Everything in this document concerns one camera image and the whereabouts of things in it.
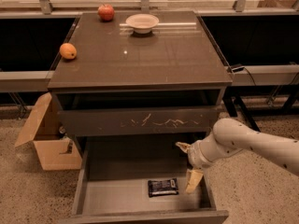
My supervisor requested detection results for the grey drawer cabinet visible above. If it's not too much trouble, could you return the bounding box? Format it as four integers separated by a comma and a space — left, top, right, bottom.
49, 11, 233, 150

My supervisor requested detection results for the black cable with plug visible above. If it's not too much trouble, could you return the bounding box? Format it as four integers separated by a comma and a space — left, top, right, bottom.
226, 63, 258, 87

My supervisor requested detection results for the metal window rail frame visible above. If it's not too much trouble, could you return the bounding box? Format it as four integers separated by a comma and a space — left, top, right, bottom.
0, 0, 299, 93

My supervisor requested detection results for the black rolling stand leg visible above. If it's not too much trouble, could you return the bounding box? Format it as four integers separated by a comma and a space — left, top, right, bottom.
222, 94, 260, 132

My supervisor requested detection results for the orange fruit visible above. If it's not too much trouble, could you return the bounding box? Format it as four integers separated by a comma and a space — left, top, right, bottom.
59, 43, 77, 60

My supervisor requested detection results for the dark blue rxbar wrapper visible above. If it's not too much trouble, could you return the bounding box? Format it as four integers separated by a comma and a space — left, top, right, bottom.
148, 178, 178, 198

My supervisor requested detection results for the scratched grey top drawer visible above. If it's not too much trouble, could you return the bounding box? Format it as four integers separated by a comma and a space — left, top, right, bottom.
58, 107, 219, 136

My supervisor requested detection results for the open cardboard box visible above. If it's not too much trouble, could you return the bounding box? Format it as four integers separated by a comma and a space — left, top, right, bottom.
15, 92, 82, 171

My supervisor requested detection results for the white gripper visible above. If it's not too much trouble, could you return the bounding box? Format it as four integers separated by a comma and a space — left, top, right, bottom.
176, 140, 212, 194

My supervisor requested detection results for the open grey middle drawer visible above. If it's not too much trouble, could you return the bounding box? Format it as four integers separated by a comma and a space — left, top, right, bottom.
59, 133, 229, 224

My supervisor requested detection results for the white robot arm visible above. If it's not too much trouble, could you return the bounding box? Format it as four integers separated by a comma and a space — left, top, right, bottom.
176, 119, 299, 194

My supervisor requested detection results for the red apple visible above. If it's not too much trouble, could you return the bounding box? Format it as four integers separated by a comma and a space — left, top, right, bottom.
97, 4, 115, 21

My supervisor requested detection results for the white bowl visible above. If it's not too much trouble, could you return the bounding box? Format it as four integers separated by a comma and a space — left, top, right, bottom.
126, 14, 159, 34

